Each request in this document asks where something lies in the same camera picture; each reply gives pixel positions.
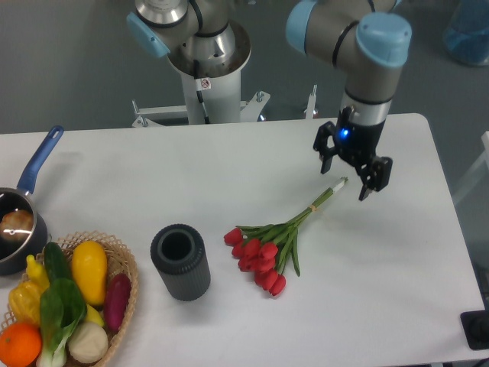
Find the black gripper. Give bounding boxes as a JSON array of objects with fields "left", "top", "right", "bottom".
[{"left": 313, "top": 106, "right": 393, "bottom": 201}]

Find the red tulip bouquet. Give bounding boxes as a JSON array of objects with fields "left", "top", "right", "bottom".
[{"left": 223, "top": 177, "right": 348, "bottom": 297}]

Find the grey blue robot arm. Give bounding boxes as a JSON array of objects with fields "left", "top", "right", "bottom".
[{"left": 126, "top": 1, "right": 412, "bottom": 198}]

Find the blue translucent container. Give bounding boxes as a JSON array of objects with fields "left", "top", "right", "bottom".
[{"left": 442, "top": 0, "right": 488, "bottom": 67}]

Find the dark grey ribbed vase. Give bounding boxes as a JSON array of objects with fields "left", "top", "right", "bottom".
[{"left": 150, "top": 223, "right": 211, "bottom": 301}]

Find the black device at edge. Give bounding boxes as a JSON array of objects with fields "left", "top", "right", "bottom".
[{"left": 460, "top": 310, "right": 488, "bottom": 350}]

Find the woven wicker basket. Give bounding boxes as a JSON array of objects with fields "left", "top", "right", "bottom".
[{"left": 1, "top": 232, "right": 138, "bottom": 366}]

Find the purple eggplant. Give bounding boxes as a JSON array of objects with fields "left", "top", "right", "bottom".
[{"left": 103, "top": 273, "right": 131, "bottom": 332}]

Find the yellow squash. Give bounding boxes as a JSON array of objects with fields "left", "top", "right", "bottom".
[{"left": 71, "top": 241, "right": 108, "bottom": 307}]

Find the yellow banana piece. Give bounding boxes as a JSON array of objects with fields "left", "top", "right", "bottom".
[{"left": 84, "top": 304, "right": 105, "bottom": 327}]

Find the dark green cucumber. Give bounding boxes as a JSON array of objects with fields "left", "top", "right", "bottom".
[{"left": 44, "top": 242, "right": 73, "bottom": 284}]

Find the beige round potato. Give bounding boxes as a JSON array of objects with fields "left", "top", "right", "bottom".
[{"left": 68, "top": 322, "right": 108, "bottom": 364}]

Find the green bok choy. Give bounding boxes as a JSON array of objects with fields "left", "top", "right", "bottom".
[{"left": 36, "top": 278, "right": 86, "bottom": 366}]

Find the small yellow gourd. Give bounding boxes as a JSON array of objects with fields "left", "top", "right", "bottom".
[{"left": 26, "top": 255, "right": 50, "bottom": 291}]

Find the brown bread roll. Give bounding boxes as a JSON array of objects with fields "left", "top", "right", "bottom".
[{"left": 1, "top": 209, "right": 34, "bottom": 243}]

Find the yellow bell pepper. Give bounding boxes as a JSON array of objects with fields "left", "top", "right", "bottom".
[{"left": 8, "top": 281, "right": 42, "bottom": 326}]

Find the orange fruit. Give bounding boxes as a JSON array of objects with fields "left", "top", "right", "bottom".
[{"left": 1, "top": 323, "right": 42, "bottom": 367}]

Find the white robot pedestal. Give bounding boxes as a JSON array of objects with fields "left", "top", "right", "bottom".
[{"left": 127, "top": 13, "right": 270, "bottom": 127}]

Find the black base cable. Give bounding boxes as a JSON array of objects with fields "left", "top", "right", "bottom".
[{"left": 193, "top": 60, "right": 211, "bottom": 125}]

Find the blue handled saucepan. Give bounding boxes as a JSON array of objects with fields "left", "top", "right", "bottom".
[{"left": 1, "top": 125, "right": 64, "bottom": 276}]

